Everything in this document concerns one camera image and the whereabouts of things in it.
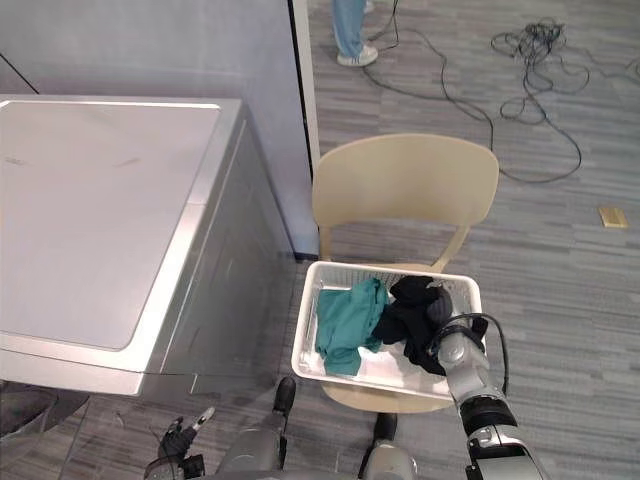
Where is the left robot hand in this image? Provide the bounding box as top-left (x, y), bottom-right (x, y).
top-left (158, 405), bottom-right (217, 460)

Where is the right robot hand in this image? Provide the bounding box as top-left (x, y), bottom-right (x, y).
top-left (425, 282), bottom-right (455, 330)

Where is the black garment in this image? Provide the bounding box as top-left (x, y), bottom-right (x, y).
top-left (372, 275), bottom-right (448, 377)

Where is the white plastic laundry basket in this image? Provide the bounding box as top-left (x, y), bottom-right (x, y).
top-left (291, 260), bottom-right (484, 402)

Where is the silver top-load washing machine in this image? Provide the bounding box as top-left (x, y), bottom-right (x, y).
top-left (0, 95), bottom-right (296, 397)

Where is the left silver robot leg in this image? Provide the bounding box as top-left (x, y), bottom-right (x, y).
top-left (213, 376), bottom-right (298, 480)

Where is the silver robot leg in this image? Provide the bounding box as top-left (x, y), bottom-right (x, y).
top-left (213, 376), bottom-right (298, 480)
top-left (357, 412), bottom-right (418, 480)

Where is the teal green garment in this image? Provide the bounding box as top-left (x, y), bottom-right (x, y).
top-left (314, 278), bottom-right (390, 377)

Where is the beige plastic chair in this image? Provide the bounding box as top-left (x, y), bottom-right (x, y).
top-left (311, 132), bottom-right (501, 415)

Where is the right silver robot leg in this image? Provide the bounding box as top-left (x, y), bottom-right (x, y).
top-left (357, 412), bottom-right (418, 480)

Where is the brass floor socket plate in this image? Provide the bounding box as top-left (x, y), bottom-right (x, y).
top-left (598, 205), bottom-right (629, 229)

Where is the white partition panel black edge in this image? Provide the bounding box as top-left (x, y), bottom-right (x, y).
top-left (288, 0), bottom-right (321, 263)

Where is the person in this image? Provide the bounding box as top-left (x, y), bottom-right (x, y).
top-left (331, 0), bottom-right (380, 68)

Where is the black tangled floor cable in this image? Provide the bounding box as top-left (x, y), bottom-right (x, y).
top-left (360, 0), bottom-right (640, 184)

